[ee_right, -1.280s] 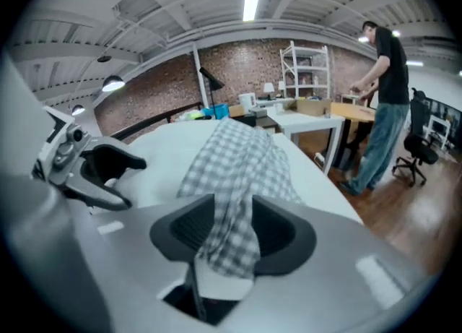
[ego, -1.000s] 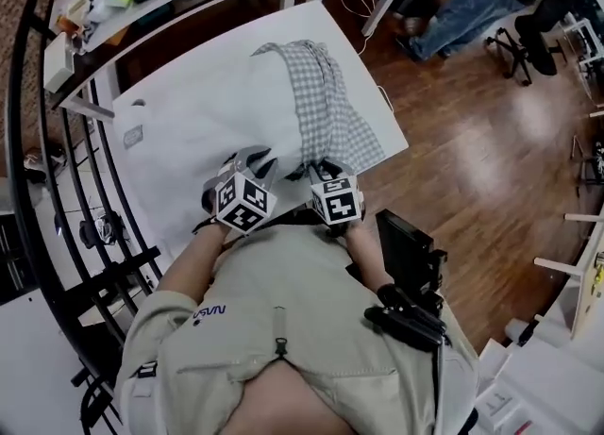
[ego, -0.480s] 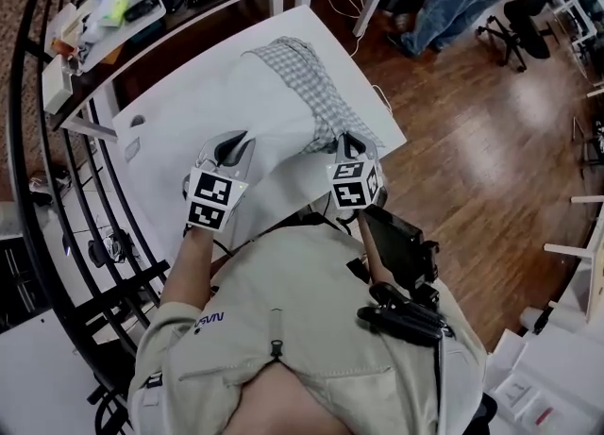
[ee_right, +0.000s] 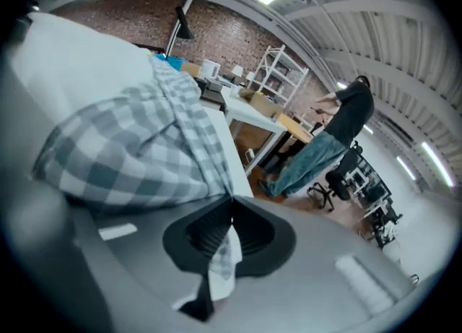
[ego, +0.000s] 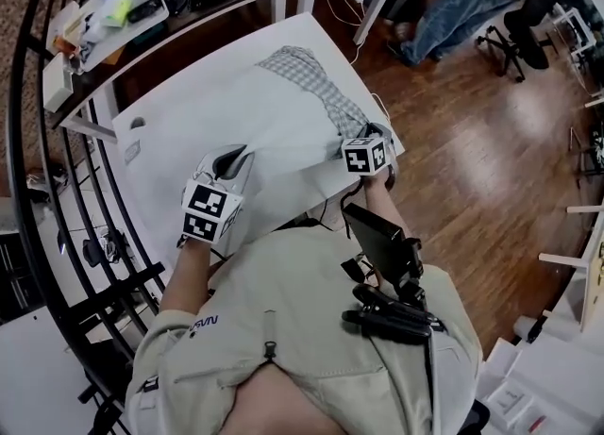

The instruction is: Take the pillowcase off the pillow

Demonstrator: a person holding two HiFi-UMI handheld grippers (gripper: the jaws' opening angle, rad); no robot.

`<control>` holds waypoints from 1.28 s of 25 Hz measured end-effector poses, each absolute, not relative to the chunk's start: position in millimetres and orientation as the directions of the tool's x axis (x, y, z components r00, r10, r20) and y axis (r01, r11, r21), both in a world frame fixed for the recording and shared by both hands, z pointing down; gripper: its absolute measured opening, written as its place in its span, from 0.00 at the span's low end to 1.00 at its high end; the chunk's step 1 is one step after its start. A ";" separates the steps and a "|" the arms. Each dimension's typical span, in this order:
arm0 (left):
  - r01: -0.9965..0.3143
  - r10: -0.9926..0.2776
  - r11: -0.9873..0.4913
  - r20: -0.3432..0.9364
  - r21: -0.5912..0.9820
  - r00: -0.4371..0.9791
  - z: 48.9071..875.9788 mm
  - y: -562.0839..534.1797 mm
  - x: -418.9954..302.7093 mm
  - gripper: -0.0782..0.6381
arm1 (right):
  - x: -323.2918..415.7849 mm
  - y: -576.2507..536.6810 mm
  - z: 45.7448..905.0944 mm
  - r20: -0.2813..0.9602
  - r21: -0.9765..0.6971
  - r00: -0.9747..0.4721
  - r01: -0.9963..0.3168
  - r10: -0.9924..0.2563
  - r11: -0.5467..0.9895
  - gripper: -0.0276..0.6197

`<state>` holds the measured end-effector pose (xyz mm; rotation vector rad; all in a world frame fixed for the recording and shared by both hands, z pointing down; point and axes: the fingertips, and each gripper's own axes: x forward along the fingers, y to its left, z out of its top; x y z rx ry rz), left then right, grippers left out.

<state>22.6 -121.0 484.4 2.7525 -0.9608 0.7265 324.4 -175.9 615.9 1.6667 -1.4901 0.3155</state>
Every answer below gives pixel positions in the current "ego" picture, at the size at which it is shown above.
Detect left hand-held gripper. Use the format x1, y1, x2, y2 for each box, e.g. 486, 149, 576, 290
176, 142, 258, 248

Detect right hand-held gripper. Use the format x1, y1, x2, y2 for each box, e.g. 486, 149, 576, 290
340, 122, 400, 190

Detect white pillow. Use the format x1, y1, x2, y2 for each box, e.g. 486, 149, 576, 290
120, 63, 345, 236

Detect grey checked pillowcase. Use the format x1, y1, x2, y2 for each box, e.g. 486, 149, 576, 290
254, 44, 378, 140

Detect person's left forearm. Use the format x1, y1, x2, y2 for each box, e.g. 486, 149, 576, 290
159, 237, 223, 316

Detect person's right forearm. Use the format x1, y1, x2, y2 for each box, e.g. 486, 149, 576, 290
362, 171, 410, 241

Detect person's beige vest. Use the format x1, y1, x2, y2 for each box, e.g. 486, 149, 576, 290
125, 227, 485, 435

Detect black metal railing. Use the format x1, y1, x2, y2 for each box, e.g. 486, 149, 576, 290
7, 0, 166, 435

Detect dark-top table white legs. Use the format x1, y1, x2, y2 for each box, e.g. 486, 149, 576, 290
44, 0, 294, 142

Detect white tray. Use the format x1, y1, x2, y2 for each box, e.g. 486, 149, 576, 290
77, 0, 170, 71

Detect black case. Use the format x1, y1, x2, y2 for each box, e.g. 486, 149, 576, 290
126, 0, 161, 24

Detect black office chair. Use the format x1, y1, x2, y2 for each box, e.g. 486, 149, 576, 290
476, 0, 575, 83

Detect white box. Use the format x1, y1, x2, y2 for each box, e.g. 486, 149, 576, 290
42, 53, 75, 113

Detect white plastic bag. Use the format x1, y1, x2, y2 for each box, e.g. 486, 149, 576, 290
79, 12, 108, 45

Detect yellow-green item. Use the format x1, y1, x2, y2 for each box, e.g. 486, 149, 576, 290
101, 0, 136, 28

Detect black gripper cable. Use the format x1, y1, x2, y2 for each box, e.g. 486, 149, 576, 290
301, 177, 378, 236

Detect white cable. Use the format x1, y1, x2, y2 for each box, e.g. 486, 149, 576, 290
325, 0, 367, 64

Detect black clamp mount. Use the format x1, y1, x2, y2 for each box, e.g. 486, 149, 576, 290
340, 281, 445, 344

